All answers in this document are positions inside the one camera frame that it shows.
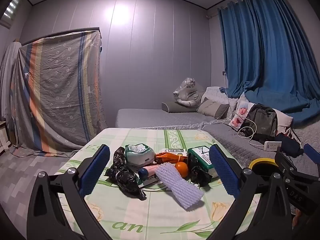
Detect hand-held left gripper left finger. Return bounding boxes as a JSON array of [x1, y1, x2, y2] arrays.
[[27, 144, 111, 240]]

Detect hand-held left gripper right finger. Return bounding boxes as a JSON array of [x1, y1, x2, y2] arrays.
[[209, 144, 293, 240]]

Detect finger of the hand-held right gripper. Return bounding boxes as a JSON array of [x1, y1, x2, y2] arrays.
[[303, 144, 320, 163], [274, 148, 304, 180]]

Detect small black plastic bag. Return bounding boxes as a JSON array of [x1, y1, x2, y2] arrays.
[[189, 155, 213, 188]]

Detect green tissue pack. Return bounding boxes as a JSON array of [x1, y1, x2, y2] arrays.
[[187, 145, 222, 180]]

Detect large black plastic bag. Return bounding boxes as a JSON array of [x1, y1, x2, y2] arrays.
[[104, 146, 147, 201]]

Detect yellow-rimmed black bin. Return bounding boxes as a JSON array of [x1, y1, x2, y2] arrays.
[[249, 158, 278, 178]]

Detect orange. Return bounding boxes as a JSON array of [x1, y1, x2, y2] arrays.
[[174, 162, 190, 178]]

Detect green white wet wipe pack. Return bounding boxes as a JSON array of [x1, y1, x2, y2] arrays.
[[124, 144, 156, 173]]

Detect white foam fruit net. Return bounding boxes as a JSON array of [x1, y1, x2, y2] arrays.
[[154, 162, 205, 210]]

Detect white box with green label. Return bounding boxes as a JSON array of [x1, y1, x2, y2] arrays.
[[162, 148, 186, 155]]

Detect pink tube with blue cap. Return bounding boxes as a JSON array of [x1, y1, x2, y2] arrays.
[[138, 164, 160, 179]]

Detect orange snack packets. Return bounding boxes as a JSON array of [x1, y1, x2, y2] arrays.
[[154, 152, 188, 167]]

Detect dark blue bag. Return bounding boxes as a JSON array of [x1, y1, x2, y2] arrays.
[[274, 132, 304, 158]]

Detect white power strip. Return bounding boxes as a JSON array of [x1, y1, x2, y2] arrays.
[[264, 141, 282, 152]]

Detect striped tote bag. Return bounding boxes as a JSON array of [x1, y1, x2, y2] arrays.
[[284, 126, 300, 140]]

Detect grey quilted bedspread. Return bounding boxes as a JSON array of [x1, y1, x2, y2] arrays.
[[201, 86, 320, 205]]

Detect plain white pillow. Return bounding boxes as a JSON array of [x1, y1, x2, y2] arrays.
[[274, 109, 293, 128]]

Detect grey green backpack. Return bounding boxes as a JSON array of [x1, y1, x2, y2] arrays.
[[237, 104, 278, 143]]

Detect baby print pillow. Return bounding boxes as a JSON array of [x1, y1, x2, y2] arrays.
[[229, 97, 255, 130]]

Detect grey cushion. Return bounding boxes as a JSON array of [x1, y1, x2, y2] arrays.
[[197, 97, 230, 120]]

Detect green floral tablecloth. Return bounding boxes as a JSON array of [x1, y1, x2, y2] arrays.
[[54, 127, 263, 240]]

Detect grey mattress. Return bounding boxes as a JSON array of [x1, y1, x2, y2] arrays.
[[115, 108, 215, 130]]

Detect white quilted pillow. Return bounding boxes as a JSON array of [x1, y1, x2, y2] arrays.
[[200, 86, 238, 105]]

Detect grey bolster pillow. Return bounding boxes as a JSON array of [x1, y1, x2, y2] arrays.
[[161, 102, 198, 113]]

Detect white tiger plush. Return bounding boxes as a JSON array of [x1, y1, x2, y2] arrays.
[[173, 78, 207, 108]]

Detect striped bed sheet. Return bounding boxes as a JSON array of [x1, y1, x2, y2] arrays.
[[11, 30, 108, 158]]

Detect blue curtain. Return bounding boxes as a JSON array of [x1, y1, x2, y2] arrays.
[[217, 0, 320, 120]]

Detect grey draped cloth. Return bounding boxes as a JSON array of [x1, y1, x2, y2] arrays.
[[0, 41, 22, 123]]

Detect curtain rod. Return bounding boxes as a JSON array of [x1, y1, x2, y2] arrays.
[[206, 0, 275, 18]]

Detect window blind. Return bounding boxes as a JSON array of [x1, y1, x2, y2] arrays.
[[0, 0, 25, 28]]

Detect white cable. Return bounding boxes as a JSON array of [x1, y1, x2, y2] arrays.
[[222, 87, 265, 150]]

